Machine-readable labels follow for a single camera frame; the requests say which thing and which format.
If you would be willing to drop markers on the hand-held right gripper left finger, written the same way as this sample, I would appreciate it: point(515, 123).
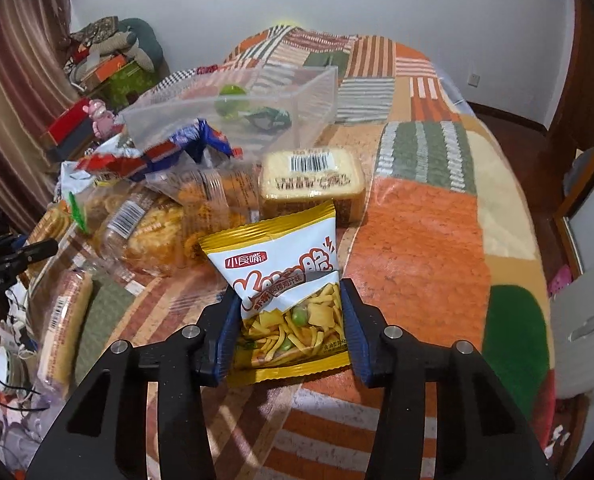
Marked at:
point(227, 332)

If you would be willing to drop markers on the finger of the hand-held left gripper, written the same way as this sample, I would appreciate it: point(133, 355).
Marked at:
point(32, 251)

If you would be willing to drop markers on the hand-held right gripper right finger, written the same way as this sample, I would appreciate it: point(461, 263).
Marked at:
point(351, 320)

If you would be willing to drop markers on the long clear biscuit packet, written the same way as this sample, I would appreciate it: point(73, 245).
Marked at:
point(64, 330)

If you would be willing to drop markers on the white and yellow snack packet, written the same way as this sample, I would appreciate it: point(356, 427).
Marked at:
point(277, 255)

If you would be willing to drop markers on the yellow cake pack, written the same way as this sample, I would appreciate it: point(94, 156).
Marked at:
point(312, 190)

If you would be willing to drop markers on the blue snack packet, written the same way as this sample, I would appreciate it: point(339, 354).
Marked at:
point(199, 137)

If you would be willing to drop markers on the clear plastic container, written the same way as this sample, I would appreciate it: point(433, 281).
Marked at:
point(302, 105)

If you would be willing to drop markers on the clear packet of pale crackers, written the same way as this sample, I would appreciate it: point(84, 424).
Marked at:
point(52, 225)

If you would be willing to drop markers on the green bag clip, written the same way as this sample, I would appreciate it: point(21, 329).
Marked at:
point(79, 212)

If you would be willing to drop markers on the clear packet of round crackers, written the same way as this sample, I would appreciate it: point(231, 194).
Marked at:
point(147, 240)

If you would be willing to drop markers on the red box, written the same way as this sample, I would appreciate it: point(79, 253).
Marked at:
point(67, 127)

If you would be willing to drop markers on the clear packet of orange biscuits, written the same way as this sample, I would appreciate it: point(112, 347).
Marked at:
point(212, 195)

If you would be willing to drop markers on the pink toy figure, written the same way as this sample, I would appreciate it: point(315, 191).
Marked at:
point(102, 119)

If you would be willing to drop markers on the striped curtain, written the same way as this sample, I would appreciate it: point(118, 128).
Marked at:
point(12, 85)

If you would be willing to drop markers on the green cardboard box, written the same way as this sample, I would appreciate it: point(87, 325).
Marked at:
point(127, 85)

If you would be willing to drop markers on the orange box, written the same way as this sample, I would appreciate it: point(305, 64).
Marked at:
point(109, 66)

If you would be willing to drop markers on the small pink object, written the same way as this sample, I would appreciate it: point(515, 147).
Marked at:
point(560, 280)

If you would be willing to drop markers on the dark green snack packet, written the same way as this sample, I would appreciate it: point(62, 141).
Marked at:
point(267, 119)

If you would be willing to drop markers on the patterned folded cloth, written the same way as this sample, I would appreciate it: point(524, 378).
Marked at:
point(97, 30)

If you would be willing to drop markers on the white cabinet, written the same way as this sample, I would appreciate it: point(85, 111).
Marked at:
point(582, 310)

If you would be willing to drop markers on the round green snack packet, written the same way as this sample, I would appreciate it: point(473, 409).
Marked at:
point(232, 94)

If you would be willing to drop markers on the wall outlet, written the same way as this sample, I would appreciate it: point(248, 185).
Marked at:
point(475, 78)

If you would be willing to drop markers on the wooden door frame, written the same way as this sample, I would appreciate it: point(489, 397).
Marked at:
point(587, 110)

